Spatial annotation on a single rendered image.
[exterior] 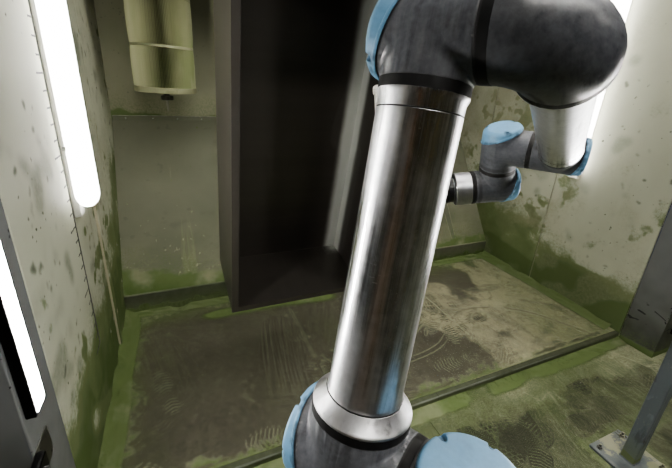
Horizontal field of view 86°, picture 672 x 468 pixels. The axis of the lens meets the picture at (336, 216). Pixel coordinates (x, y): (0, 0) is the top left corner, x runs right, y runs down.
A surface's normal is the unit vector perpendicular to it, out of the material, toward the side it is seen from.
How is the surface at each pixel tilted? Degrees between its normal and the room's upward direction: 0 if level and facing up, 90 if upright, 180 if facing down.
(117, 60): 90
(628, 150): 90
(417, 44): 80
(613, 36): 86
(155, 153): 57
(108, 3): 90
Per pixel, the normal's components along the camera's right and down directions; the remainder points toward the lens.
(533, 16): -0.18, 0.26
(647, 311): -0.92, 0.09
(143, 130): 0.36, -0.22
